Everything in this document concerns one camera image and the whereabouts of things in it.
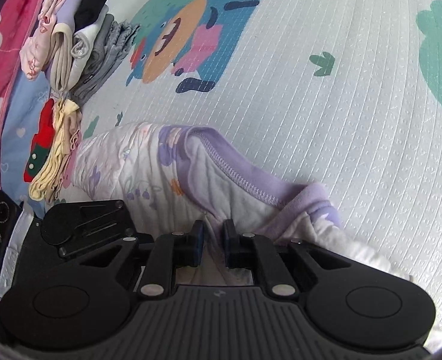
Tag white floral quilted baby garment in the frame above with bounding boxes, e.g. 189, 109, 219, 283
60, 123, 401, 286

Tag red green yellow folded clothes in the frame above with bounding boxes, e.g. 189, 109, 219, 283
23, 98, 82, 203

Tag pink grey folded clothes stack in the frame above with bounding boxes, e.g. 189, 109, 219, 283
20, 0, 139, 104

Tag colourful cartoon play mat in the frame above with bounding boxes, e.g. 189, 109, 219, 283
83, 0, 442, 351

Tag pink and blue blanket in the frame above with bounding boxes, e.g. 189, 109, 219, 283
0, 0, 47, 203

